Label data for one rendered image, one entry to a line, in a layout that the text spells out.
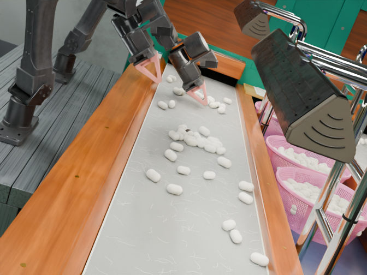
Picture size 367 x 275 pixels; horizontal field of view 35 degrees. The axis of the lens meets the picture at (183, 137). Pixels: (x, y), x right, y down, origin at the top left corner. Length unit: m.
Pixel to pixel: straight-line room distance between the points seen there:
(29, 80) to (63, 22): 3.09
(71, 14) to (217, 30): 2.20
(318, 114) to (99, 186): 0.51
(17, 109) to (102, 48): 3.07
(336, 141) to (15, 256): 0.43
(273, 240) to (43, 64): 0.66
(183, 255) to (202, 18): 1.55
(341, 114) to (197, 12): 1.77
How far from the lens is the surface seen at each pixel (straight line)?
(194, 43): 1.87
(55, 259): 0.82
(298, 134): 0.66
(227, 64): 2.36
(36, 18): 1.34
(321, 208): 1.11
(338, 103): 0.66
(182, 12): 2.40
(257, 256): 1.05
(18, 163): 1.28
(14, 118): 1.42
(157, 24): 1.52
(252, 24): 1.61
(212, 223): 1.13
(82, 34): 1.95
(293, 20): 1.84
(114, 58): 4.46
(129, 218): 1.04
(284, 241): 1.13
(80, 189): 1.02
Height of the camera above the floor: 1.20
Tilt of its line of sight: 17 degrees down
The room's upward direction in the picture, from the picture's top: 20 degrees clockwise
